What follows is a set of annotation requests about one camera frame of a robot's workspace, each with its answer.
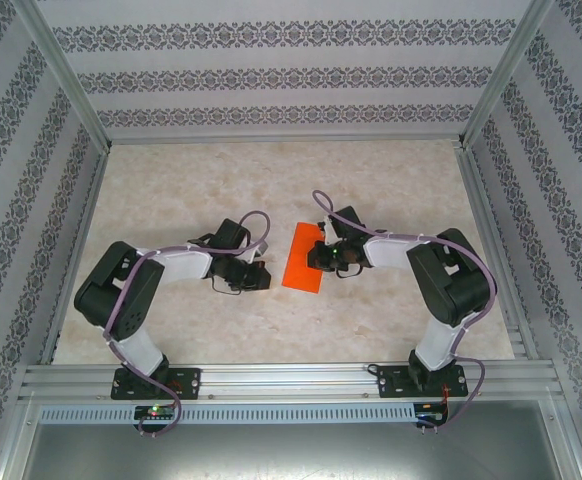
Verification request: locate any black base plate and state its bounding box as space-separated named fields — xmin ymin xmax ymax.
xmin=376 ymin=363 xmax=470 ymax=400
xmin=110 ymin=366 xmax=204 ymax=402

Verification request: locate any small circuit board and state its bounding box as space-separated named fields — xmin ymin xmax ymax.
xmin=134 ymin=404 xmax=178 ymax=421
xmin=415 ymin=409 xmax=450 ymax=427

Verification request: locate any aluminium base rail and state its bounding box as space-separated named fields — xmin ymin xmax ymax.
xmin=17 ymin=360 xmax=558 ymax=402

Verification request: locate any aluminium side rail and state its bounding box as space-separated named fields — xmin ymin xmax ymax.
xmin=37 ymin=144 xmax=113 ymax=366
xmin=454 ymin=143 xmax=541 ymax=362

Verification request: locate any orange paper sheet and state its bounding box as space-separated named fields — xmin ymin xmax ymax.
xmin=280 ymin=221 xmax=329 ymax=295

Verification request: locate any slotted grey cable duct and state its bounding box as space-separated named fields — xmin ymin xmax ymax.
xmin=37 ymin=403 xmax=418 ymax=424

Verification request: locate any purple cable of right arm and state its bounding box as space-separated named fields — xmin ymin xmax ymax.
xmin=311 ymin=188 xmax=499 ymax=434

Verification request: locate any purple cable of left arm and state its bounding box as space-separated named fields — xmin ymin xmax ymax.
xmin=102 ymin=210 xmax=273 ymax=439

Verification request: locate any aluminium frame post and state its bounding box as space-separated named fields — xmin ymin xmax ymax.
xmin=16 ymin=0 xmax=113 ymax=152
xmin=457 ymin=0 xmax=558 ymax=150

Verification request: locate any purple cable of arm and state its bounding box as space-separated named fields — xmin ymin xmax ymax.
xmin=311 ymin=188 xmax=499 ymax=434
xmin=102 ymin=210 xmax=273 ymax=439

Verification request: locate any thin black wire loop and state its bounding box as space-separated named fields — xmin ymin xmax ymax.
xmin=334 ymin=261 xmax=366 ymax=281
xmin=209 ymin=276 xmax=246 ymax=298

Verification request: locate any grey metal shelf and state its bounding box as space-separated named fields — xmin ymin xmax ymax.
xmin=0 ymin=399 xmax=582 ymax=480

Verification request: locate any aluminium rear rail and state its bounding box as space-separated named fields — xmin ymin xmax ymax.
xmin=104 ymin=134 xmax=466 ymax=147

